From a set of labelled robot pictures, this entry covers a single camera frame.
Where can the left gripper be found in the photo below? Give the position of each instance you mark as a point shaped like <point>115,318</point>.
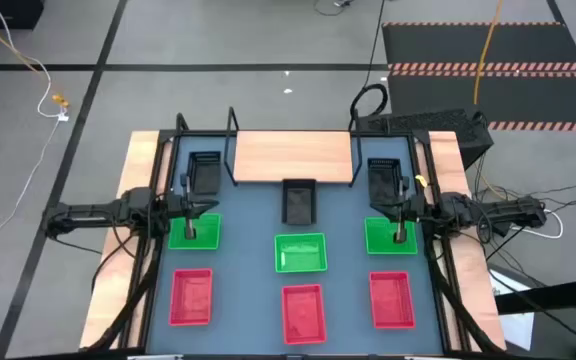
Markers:
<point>178,209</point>

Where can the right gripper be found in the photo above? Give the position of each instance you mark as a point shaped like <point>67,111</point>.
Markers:
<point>410,209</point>

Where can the green plastic basket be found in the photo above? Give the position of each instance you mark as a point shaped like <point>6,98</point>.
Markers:
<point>208,235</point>
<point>300,252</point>
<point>380,237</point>

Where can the black plastic basket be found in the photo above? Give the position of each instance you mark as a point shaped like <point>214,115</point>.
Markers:
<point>383,180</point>
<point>208,175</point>
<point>299,202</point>

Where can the red plastic basket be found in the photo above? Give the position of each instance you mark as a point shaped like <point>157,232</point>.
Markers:
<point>190,297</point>
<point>304,315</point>
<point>392,300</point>

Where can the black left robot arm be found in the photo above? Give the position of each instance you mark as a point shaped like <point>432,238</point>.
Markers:
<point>93,212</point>

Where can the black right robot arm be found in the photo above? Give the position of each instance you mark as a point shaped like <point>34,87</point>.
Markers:
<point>508,210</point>

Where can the black perforated computer case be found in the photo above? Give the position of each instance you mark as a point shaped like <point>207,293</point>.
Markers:
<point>448,127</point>

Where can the black striped-edge floor mat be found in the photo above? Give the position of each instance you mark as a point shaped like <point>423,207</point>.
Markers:
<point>518,95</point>
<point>468,45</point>

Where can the white flat panel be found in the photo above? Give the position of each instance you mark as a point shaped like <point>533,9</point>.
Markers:
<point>518,325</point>

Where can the black floor box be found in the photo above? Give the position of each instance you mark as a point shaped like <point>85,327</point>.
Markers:
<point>3,12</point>

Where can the black table frame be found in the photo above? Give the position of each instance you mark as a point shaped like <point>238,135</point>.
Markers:
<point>203,133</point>

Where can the wooden shelf with black frame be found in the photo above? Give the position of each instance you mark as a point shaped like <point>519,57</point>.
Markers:
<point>293,155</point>

